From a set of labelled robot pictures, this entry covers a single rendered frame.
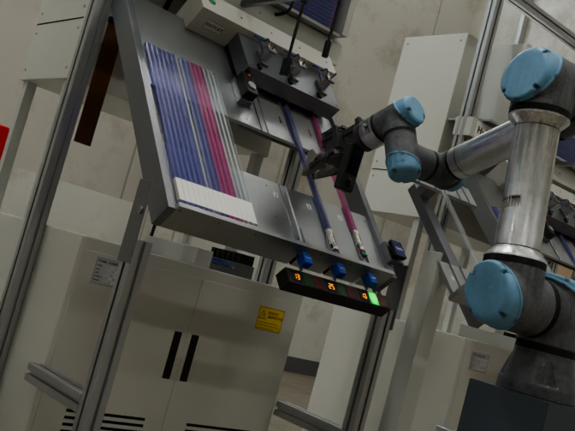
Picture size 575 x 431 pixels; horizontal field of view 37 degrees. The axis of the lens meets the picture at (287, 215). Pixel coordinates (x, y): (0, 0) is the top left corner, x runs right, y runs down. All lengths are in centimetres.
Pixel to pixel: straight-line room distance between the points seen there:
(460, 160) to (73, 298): 93
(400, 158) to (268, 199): 32
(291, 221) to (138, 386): 55
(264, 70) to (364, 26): 473
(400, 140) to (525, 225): 44
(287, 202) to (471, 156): 44
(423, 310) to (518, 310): 81
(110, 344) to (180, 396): 53
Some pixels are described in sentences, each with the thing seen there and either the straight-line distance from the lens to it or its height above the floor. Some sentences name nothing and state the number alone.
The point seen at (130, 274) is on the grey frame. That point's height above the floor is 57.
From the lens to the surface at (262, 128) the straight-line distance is 217.
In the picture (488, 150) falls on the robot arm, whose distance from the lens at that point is 192.
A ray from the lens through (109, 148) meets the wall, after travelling 566.
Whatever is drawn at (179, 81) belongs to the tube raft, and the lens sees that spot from 205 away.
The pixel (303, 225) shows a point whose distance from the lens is 202.
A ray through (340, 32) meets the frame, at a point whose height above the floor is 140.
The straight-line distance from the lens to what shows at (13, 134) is 256.
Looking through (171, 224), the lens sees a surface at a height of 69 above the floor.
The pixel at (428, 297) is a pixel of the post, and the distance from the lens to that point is 236.
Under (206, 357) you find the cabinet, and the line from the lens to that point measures 223.
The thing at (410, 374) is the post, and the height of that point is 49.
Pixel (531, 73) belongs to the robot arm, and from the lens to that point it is 168.
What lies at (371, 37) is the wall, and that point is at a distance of 702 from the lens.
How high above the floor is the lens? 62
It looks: 5 degrees up
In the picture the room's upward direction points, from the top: 15 degrees clockwise
